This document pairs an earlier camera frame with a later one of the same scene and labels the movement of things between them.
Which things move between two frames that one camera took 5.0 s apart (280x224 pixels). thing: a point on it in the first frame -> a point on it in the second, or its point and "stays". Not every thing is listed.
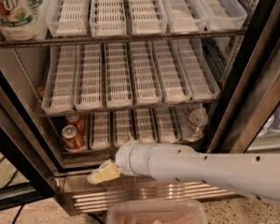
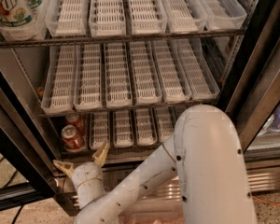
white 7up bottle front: [13, 11] stays
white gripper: [123, 159] -> [85, 172]
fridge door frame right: [262, 80] stays
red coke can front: [73, 140] stays
